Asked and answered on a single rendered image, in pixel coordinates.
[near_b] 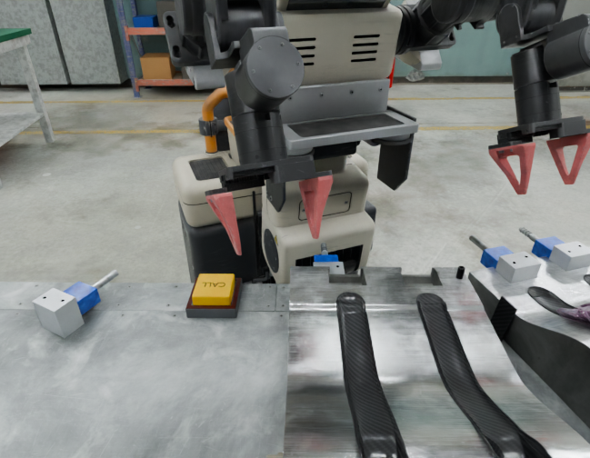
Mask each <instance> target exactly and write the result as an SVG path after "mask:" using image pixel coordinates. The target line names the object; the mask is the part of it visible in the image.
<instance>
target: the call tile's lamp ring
mask: <svg viewBox="0 0 590 458"><path fill-rule="evenodd" d="M197 279H198V277H196V278H195V283H194V286H193V289H192V292H191V294H190V297H189V300H188V303H187V306H186V309H235V307H236V302H237V297H238V293H239V288H240V283H241V278H235V280H236V285H235V293H234V298H233V302H232V305H191V304H192V302H193V299H192V295H193V292H194V289H195V285H196V282H197Z"/></svg>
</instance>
